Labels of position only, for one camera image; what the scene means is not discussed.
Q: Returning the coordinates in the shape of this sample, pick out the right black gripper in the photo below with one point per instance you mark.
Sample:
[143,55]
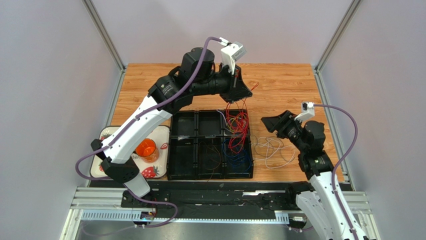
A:
[285,123]

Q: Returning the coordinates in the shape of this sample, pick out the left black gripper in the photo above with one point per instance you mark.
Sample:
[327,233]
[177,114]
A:
[239,90]

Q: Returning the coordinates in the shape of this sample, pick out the white strawberry pattern tray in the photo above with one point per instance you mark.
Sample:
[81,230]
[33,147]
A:
[151,170]

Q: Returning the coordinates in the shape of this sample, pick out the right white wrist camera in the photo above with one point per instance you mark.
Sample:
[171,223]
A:
[307,112]

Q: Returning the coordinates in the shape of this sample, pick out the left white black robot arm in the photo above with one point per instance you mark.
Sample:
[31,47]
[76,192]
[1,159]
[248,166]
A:
[195,76]

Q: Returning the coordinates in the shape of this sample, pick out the orange translucent cup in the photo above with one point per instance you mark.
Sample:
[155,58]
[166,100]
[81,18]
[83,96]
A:
[148,151]

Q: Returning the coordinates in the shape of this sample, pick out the black six-compartment tray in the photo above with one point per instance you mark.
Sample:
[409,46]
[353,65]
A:
[210,145]

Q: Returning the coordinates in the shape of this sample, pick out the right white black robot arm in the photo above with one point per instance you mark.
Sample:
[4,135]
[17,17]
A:
[320,197]

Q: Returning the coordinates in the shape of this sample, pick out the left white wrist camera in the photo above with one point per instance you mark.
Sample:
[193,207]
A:
[231,53]

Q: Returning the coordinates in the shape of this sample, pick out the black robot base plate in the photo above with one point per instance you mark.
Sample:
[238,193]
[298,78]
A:
[222,200]

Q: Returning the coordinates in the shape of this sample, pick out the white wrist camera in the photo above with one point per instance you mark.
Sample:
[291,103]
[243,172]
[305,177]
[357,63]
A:
[307,112]
[231,53]

